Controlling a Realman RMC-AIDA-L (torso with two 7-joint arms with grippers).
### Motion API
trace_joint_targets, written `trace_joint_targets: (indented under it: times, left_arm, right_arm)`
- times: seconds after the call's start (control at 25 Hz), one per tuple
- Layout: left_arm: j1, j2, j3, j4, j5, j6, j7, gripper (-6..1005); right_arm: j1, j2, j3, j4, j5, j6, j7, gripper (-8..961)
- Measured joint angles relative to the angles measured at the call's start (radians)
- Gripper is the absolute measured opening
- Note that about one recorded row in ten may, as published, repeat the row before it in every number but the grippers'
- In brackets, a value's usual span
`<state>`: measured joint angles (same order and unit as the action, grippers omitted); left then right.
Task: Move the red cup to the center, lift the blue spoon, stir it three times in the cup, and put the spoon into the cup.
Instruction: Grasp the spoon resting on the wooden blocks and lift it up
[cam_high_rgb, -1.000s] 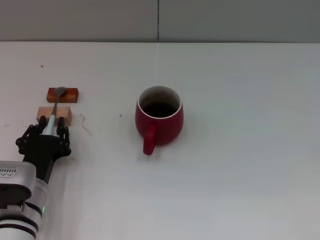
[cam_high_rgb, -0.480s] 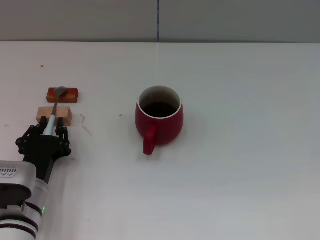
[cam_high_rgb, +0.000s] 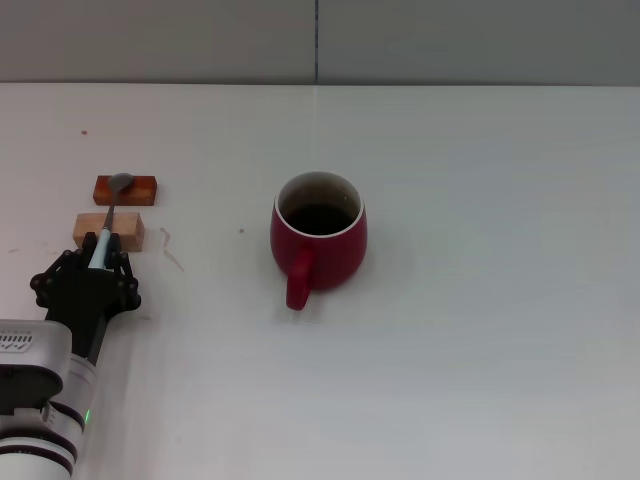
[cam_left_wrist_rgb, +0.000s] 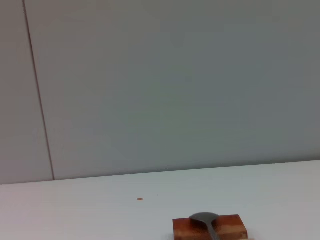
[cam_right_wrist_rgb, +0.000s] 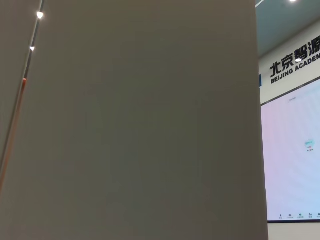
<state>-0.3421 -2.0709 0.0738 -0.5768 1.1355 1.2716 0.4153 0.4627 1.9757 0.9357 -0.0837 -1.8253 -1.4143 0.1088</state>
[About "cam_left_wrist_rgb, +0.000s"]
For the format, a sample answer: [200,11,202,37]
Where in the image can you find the metal spoon with blue handle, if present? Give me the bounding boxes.
[188,211,221,240]

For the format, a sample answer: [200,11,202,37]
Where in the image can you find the dark reddish wooden block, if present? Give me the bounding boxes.
[172,213,249,240]

